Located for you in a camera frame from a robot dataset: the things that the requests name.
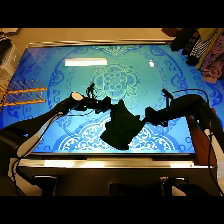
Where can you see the silver frame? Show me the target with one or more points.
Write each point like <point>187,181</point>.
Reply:
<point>100,163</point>

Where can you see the striped garment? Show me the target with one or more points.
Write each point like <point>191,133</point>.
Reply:
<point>200,50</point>

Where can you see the black garment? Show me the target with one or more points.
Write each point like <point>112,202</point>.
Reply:
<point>121,130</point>

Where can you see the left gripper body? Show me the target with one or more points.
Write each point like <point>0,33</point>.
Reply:
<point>103,104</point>

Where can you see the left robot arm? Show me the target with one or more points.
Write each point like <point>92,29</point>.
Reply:
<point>36,122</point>

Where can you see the dark garment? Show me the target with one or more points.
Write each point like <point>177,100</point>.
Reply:
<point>183,39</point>

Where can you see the purple garment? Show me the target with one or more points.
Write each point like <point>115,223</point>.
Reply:
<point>215,63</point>

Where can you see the yellow garment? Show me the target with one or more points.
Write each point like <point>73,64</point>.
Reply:
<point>208,33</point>

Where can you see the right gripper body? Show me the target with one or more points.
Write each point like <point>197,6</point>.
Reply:
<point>156,116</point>

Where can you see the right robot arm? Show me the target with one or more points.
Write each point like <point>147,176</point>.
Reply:
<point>191,105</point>

